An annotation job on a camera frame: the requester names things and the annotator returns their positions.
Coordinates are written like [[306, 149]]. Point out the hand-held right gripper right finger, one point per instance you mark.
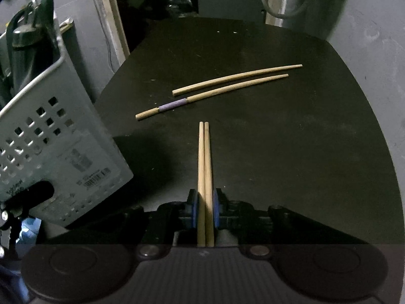
[[217, 210]]

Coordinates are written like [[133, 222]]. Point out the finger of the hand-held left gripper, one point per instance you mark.
[[34, 193]]

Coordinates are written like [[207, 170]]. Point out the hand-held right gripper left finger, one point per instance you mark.
[[194, 210]]

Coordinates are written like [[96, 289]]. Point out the grey perforated utensil basket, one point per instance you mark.
[[79, 152]]

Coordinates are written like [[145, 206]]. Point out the purple banded wooden chopstick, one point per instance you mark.
[[172, 104]]

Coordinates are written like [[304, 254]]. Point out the shiny metal container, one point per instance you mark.
[[274, 20]]

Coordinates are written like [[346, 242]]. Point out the cream door frame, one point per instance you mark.
[[110, 22]]

